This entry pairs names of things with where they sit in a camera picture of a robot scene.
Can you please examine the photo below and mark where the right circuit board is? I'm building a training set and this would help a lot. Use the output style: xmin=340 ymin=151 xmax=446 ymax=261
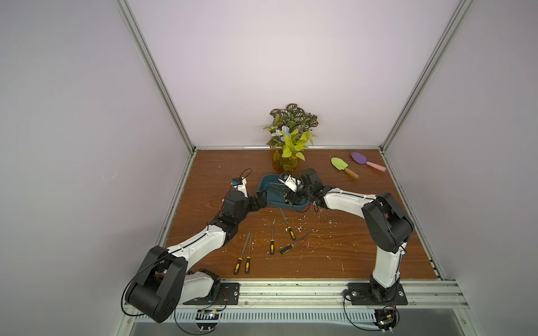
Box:
xmin=374 ymin=307 xmax=400 ymax=332

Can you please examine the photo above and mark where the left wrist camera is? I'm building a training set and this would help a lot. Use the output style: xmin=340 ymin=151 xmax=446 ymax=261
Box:
xmin=231 ymin=176 xmax=248 ymax=197

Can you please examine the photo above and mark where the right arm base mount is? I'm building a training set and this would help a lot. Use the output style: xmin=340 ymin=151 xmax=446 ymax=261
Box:
xmin=343 ymin=277 xmax=409 ymax=306

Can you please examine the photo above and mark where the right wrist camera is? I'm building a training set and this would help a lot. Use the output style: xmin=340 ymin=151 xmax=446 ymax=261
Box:
xmin=278 ymin=172 xmax=302 ymax=193

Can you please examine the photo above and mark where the teal plastic storage box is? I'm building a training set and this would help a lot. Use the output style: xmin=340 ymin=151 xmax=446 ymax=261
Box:
xmin=259 ymin=174 xmax=310 ymax=211

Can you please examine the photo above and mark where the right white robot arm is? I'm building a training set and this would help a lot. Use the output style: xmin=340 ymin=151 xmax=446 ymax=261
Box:
xmin=279 ymin=169 xmax=415 ymax=302

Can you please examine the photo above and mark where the aluminium rail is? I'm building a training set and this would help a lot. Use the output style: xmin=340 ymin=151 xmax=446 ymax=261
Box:
xmin=176 ymin=279 xmax=467 ymax=312

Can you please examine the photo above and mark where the left circuit board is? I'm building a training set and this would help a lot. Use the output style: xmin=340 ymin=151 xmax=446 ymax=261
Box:
xmin=195 ymin=309 xmax=221 ymax=334

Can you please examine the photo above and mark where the amber glass vase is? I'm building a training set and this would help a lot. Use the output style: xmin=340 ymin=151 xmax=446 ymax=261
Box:
xmin=271 ymin=148 xmax=298 ymax=174

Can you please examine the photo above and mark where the long file yellow handle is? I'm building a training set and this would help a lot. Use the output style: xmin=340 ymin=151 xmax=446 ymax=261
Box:
xmin=233 ymin=232 xmax=252 ymax=275

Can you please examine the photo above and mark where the green trowel wooden handle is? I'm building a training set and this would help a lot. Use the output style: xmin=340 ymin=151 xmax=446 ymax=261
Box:
xmin=331 ymin=157 xmax=359 ymax=179

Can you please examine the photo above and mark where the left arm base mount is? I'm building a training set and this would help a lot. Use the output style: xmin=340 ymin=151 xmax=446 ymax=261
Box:
xmin=179 ymin=269 xmax=240 ymax=306

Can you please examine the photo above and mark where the circuit board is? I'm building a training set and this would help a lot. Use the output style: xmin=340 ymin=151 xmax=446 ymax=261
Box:
xmin=195 ymin=309 xmax=221 ymax=334
xmin=374 ymin=307 xmax=400 ymax=332

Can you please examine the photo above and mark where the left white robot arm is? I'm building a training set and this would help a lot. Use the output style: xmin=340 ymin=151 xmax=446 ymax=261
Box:
xmin=121 ymin=190 xmax=267 ymax=323

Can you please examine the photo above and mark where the artificial plant bouquet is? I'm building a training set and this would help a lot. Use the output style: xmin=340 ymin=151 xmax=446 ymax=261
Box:
xmin=264 ymin=103 xmax=319 ymax=161

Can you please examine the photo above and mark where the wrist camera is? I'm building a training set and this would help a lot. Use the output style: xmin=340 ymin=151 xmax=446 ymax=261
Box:
xmin=278 ymin=172 xmax=302 ymax=193
xmin=231 ymin=176 xmax=248 ymax=197

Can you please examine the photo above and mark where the purple trowel pink handle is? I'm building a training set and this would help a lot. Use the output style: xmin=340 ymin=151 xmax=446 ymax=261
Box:
xmin=350 ymin=152 xmax=387 ymax=172

